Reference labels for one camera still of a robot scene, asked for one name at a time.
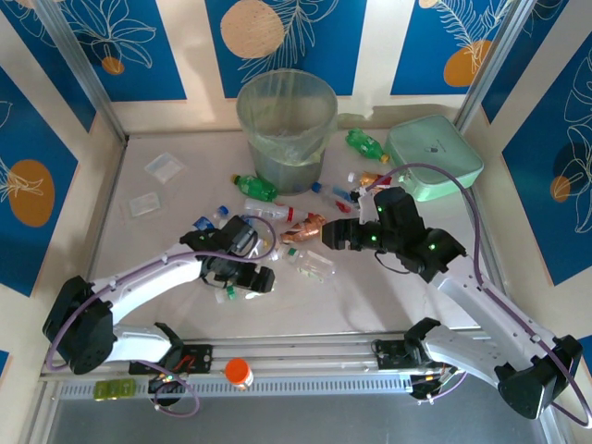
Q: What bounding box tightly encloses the mint green lidded box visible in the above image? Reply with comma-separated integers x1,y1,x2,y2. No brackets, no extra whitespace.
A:
383,114,486,204

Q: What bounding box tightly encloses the white bottle red cap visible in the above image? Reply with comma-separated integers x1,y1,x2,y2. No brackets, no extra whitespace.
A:
243,198,310,223

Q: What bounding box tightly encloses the small bottle blue cap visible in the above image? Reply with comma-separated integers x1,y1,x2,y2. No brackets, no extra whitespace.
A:
191,204,231,231

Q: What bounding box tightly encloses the small clear bottle green band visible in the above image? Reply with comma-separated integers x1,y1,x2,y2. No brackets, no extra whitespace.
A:
214,284,256,305

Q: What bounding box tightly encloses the grey slotted cable duct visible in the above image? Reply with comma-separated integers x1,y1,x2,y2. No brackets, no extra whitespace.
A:
57,373,416,401

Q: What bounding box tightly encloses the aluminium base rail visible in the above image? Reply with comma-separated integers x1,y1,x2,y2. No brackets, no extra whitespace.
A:
39,328,487,383

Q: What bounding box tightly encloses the crushed green plastic bottle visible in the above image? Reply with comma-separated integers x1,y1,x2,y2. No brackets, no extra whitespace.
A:
230,173,280,203

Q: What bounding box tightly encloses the slim aluminium rail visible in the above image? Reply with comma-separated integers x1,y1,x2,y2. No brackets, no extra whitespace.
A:
462,193,510,297

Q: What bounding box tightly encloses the clear plastic bag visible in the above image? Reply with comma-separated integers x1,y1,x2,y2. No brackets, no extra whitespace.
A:
142,152,186,185
120,190,167,224

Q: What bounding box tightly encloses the aluminium frame post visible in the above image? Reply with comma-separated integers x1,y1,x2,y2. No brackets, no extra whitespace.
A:
455,0,540,135
35,0,130,145

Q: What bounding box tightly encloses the large clear bottle green band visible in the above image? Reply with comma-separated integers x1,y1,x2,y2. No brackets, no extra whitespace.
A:
272,246,338,283

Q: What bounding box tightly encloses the orange label bottle white cap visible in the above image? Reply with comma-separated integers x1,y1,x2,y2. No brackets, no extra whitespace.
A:
347,170,386,190

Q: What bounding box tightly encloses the grey mesh waste bin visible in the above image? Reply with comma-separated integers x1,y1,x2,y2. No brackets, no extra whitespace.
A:
236,68,339,196

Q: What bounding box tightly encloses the yellow green block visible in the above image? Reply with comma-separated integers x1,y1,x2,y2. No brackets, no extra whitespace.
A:
93,378,138,401

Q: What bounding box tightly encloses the small circuit board with wires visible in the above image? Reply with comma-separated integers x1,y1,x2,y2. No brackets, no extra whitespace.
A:
147,369,186,394
409,367,463,401

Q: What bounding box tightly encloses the green translucent bin liner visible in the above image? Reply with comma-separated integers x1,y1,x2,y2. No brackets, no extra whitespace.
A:
236,68,341,168

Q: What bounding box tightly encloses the green Sprite bottle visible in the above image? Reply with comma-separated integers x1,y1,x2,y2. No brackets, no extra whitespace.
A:
346,128,391,165

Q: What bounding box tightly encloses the orange capped pill bottle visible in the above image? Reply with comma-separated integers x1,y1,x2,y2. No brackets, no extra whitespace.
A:
225,357,255,389

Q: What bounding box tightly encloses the blue cap bottle red label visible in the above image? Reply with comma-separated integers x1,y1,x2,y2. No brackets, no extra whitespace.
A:
311,181,361,216

